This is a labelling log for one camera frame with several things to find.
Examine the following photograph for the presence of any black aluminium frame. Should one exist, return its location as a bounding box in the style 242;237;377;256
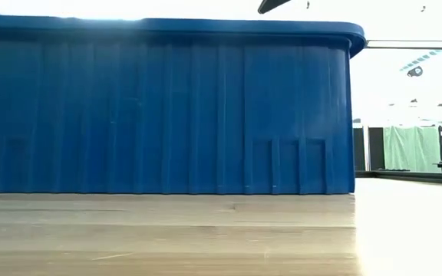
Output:
354;170;442;187

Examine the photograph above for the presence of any blue plastic bin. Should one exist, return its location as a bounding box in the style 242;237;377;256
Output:
0;14;367;196

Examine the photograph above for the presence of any black partition panel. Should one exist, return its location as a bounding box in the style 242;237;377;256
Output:
353;127;364;172
368;127;385;172

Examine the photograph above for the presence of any teal striped ceiling band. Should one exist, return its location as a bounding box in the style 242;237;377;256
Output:
398;49;442;73

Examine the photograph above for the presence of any long ceiling light strip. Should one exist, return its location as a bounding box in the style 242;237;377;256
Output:
364;39;442;51

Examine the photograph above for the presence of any white partition post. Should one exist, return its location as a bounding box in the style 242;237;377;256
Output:
362;125;371;172

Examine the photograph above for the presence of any pale green hanging cloth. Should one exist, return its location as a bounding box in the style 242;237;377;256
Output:
382;125;442;173

